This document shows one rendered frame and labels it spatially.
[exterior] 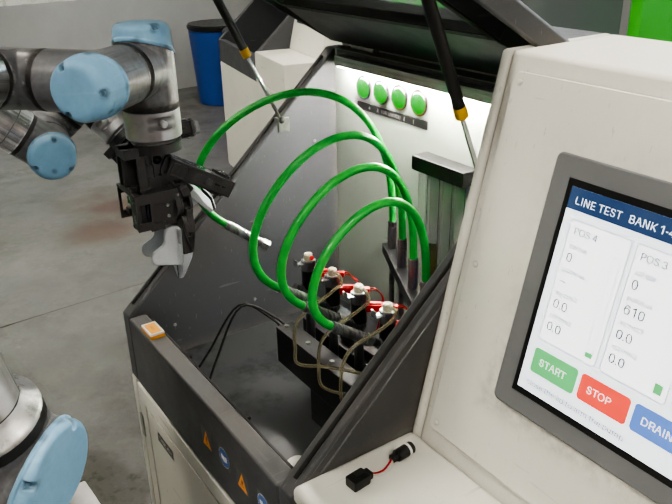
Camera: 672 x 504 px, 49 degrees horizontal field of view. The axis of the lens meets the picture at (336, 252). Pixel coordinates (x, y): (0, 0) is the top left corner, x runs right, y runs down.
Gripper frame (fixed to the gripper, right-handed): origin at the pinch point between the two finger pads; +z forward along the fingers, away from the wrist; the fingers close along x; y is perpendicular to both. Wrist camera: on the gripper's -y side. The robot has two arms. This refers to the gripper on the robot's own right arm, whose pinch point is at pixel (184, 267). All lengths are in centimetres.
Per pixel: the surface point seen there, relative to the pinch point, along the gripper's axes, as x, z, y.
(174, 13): -675, 46, -283
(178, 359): -21.7, 29.4, -5.2
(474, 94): 4, -19, -54
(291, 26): -300, 14, -201
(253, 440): 7.7, 29.4, -5.3
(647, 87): 46, -29, -39
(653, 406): 58, 3, -30
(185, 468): -20, 53, -3
